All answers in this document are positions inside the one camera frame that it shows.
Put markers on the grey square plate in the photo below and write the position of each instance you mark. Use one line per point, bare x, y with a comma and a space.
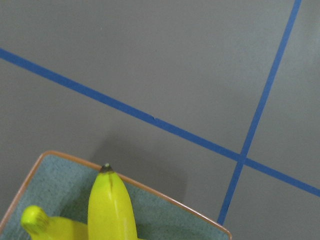
61, 185

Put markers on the yellow banana basket bottom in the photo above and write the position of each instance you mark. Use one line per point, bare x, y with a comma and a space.
110, 214

